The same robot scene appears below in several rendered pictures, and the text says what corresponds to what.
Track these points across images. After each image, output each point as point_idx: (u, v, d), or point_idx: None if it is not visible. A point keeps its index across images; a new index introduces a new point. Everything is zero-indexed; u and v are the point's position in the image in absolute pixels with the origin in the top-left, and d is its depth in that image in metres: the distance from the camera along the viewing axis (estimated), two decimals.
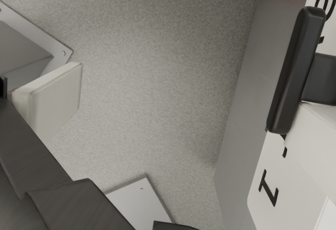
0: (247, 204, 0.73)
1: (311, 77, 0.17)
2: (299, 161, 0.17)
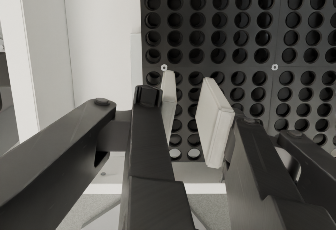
0: None
1: None
2: (198, 128, 0.19)
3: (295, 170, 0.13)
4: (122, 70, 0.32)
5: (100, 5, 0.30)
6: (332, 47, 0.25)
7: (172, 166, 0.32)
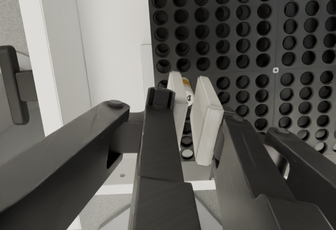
0: None
1: (19, 87, 0.27)
2: (191, 127, 0.19)
3: (282, 167, 0.13)
4: (134, 78, 0.34)
5: (111, 20, 0.33)
6: (327, 48, 0.27)
7: (185, 165, 0.35)
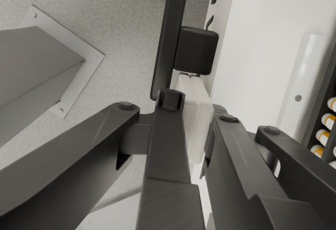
0: None
1: (180, 48, 0.19)
2: None
3: (272, 165, 0.13)
4: (279, 73, 0.27)
5: None
6: None
7: None
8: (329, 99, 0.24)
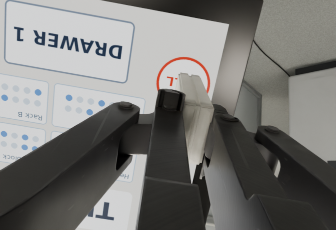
0: None
1: None
2: None
3: (272, 165, 0.13)
4: None
5: None
6: None
7: None
8: None
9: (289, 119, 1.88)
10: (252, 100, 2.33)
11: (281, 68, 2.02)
